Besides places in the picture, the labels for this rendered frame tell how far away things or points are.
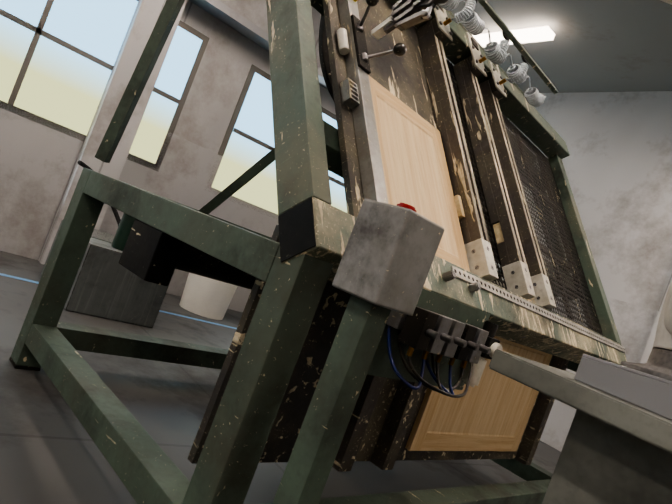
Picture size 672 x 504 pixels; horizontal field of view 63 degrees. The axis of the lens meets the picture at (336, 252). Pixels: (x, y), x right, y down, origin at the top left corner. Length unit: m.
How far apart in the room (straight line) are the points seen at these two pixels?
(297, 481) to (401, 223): 0.51
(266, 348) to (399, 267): 0.34
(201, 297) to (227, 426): 3.31
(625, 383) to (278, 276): 0.67
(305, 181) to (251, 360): 0.39
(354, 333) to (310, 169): 0.38
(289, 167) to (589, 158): 4.44
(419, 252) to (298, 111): 0.47
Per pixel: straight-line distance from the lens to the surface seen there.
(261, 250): 1.22
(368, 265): 0.98
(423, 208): 1.62
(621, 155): 5.37
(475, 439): 2.48
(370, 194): 1.38
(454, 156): 1.93
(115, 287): 3.43
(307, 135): 1.23
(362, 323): 1.00
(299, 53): 1.39
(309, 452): 1.07
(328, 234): 1.13
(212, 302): 4.48
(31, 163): 4.57
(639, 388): 1.06
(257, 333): 1.17
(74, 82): 4.60
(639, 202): 5.13
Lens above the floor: 0.80
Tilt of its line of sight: 1 degrees up
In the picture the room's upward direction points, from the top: 21 degrees clockwise
